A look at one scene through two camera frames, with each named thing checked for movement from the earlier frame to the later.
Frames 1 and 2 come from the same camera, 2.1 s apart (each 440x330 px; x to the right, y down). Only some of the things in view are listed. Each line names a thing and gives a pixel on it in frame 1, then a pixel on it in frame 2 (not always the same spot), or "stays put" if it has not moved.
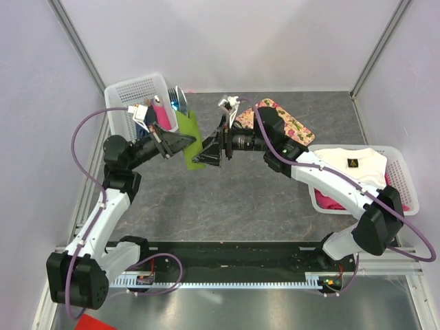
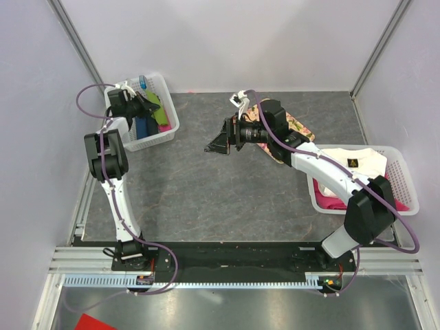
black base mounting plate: x=238 y=259 stays put
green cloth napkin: x=189 y=126 to x=159 y=115
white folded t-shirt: x=365 y=164 stays put
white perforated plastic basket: x=135 y=91 stays put
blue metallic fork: x=174 y=98 to x=143 y=82
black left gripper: x=174 y=141 to x=146 y=104
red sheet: x=86 y=322 stays put
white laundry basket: x=397 y=160 stays put
